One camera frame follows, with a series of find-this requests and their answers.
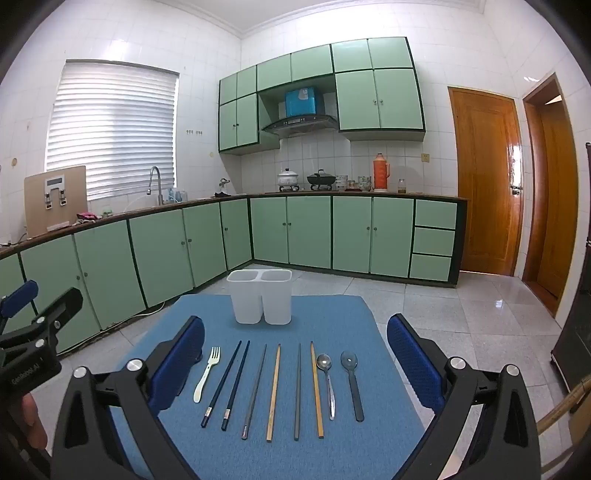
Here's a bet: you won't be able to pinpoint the grey chopstick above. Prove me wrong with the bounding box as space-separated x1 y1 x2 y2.
294 343 302 440
241 344 267 439

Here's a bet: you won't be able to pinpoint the green base cabinets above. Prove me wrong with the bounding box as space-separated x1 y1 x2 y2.
0 193 469 356

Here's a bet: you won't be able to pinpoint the white utensil holder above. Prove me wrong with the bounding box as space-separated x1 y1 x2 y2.
226 270 293 325

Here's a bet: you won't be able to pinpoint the cream plastic fork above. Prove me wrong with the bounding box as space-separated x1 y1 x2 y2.
193 347 221 403

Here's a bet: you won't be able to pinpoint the white window blind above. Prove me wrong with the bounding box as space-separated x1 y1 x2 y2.
45 60 180 201

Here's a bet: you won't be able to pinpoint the black range hood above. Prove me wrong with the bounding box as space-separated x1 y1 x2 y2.
261 114 339 138

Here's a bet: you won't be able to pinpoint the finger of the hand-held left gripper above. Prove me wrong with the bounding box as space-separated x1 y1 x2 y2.
0 280 40 334
0 287 84 356

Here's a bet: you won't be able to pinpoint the black wok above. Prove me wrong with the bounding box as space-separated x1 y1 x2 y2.
307 169 338 190

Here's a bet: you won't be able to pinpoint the wooden door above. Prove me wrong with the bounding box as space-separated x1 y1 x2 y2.
448 85 525 278
522 71 580 319

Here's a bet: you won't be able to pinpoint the dark wooden furniture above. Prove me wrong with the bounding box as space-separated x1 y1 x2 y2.
551 286 591 398

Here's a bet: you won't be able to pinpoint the black plastic spoon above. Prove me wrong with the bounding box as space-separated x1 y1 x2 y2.
341 351 365 422

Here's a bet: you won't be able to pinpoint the metal spoon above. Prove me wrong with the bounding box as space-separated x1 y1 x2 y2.
317 354 335 421

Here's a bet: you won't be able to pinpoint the wooden chopstick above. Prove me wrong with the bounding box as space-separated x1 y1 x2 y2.
310 342 325 438
266 344 282 443

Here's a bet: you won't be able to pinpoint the brown cardboard box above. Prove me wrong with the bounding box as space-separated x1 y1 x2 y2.
24 165 88 236

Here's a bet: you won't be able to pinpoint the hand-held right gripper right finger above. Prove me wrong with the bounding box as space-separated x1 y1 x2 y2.
387 314 541 480

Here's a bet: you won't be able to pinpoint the green wall cabinets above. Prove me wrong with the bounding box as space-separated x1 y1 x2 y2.
218 37 426 155

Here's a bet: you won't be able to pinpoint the blue table mat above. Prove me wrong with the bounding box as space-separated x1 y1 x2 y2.
108 294 426 480

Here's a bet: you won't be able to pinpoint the orange thermos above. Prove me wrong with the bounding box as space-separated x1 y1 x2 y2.
373 153 392 192

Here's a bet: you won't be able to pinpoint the person's left hand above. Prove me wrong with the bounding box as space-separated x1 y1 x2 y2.
21 394 49 448

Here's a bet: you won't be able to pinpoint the bamboo stick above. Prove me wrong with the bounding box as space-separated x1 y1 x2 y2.
538 375 591 432

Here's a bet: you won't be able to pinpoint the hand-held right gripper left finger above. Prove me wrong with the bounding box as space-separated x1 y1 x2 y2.
51 316 206 480

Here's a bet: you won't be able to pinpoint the metal kitchen faucet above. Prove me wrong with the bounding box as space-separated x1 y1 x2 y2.
148 166 164 206

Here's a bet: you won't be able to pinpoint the white floor cable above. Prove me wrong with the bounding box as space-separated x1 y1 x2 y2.
102 300 168 331

